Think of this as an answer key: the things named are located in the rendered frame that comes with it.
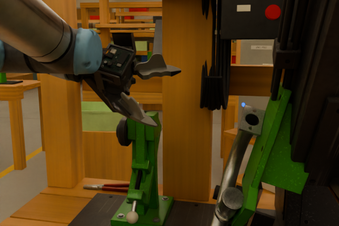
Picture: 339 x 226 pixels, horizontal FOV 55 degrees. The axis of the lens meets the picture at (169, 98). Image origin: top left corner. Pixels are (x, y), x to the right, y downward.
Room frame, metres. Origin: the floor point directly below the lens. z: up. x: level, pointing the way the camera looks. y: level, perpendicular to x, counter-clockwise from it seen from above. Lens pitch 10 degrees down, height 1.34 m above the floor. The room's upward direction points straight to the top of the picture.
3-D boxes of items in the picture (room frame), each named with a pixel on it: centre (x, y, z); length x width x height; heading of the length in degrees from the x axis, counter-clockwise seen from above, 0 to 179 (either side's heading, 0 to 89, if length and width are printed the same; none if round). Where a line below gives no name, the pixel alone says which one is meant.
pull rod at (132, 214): (0.70, 0.08, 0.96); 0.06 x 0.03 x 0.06; 169
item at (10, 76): (8.84, 4.40, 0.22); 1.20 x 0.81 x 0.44; 177
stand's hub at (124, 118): (0.80, 0.12, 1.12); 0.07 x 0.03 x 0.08; 169
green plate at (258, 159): (0.54, -0.20, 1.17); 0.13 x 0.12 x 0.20; 79
